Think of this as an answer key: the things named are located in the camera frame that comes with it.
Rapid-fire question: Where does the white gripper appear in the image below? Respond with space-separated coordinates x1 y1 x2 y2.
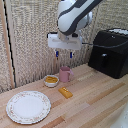
47 31 84 60

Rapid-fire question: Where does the orange rectangular block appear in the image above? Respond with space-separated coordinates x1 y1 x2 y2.
58 86 74 99

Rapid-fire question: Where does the black air fryer drawer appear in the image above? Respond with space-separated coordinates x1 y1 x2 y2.
88 44 117 74

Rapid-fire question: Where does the pink mug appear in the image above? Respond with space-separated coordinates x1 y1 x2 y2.
58 65 75 83

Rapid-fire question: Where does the yellow food in bowl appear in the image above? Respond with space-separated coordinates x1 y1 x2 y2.
45 76 58 84

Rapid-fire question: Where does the small white bowl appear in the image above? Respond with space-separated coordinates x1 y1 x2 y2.
43 74 60 88

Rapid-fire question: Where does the beige woven folding screen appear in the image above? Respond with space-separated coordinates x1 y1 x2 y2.
0 0 128 94

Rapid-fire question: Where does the white floral rimmed plate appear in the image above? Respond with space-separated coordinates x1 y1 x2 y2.
5 90 52 125

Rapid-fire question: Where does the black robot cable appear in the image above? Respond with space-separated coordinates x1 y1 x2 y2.
81 41 128 49

